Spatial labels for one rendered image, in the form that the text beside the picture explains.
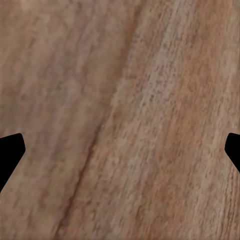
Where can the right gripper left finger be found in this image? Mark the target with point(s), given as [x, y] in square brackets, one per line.
[12, 148]

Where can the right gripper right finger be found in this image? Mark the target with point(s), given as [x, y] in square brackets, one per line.
[232, 148]

